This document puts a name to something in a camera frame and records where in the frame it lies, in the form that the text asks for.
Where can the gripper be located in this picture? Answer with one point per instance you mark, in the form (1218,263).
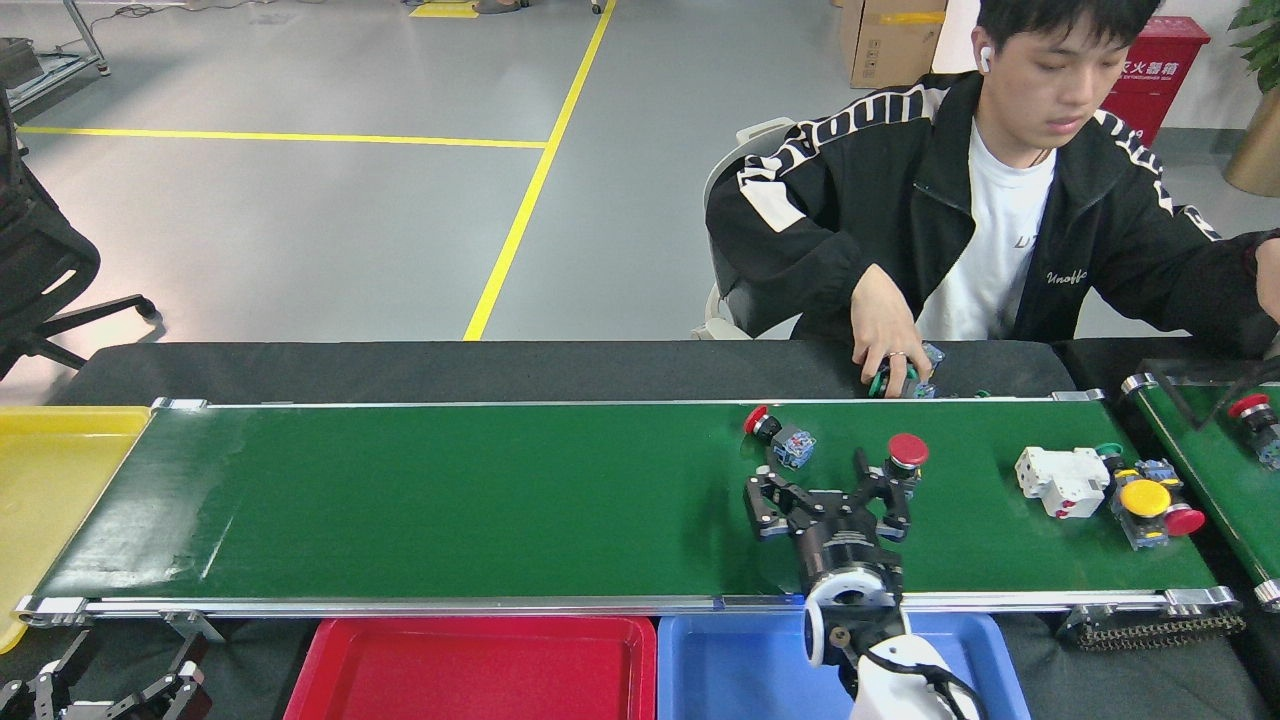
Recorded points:
(845,545)

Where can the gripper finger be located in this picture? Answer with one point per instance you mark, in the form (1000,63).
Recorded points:
(40,695)
(185,695)

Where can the red mushroom button switch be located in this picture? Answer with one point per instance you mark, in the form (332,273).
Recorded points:
(907,450)
(1185,521)

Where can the white circuit breaker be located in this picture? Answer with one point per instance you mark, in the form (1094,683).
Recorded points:
(1060,480)

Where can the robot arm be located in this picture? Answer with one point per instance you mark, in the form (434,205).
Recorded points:
(900,680)

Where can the yellow plastic tray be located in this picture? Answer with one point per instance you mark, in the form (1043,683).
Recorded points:
(50,500)

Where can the blue plastic tray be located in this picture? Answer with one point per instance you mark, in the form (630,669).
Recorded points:
(740,680)

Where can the red plastic tray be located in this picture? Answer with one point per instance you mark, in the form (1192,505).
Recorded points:
(470,680)

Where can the green side conveyor belt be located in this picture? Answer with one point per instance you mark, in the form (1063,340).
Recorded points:
(1220,470)

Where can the person's right hand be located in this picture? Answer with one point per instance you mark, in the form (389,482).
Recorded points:
(885,330)

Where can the person's left hand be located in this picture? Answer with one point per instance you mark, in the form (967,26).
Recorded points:
(1270,280)

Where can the person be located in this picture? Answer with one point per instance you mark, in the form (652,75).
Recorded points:
(900,200)

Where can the grey chair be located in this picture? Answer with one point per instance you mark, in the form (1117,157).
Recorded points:
(765,132)

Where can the black office chair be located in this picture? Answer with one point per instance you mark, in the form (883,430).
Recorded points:
(40,270)

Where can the cardboard box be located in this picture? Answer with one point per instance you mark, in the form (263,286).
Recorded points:
(890,45)

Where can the red fire extinguisher box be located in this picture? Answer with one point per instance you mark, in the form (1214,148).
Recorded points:
(1160,70)

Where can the potted plant gold pot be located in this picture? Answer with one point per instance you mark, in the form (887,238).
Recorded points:
(1255,150)

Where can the metal rack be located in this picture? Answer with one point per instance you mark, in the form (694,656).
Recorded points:
(60,77)

